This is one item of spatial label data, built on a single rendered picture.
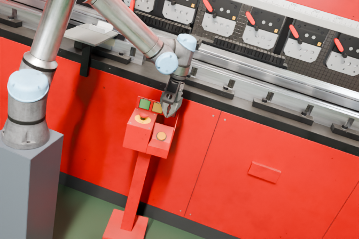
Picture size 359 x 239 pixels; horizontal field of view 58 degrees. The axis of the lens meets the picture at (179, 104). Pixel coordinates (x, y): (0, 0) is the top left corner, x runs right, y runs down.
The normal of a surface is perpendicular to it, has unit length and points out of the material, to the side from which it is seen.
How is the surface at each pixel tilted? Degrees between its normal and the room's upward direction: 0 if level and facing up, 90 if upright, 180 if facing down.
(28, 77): 7
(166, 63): 90
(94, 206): 0
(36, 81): 7
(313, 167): 90
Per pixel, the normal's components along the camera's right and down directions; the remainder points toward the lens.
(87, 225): 0.25, -0.87
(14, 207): -0.29, 0.37
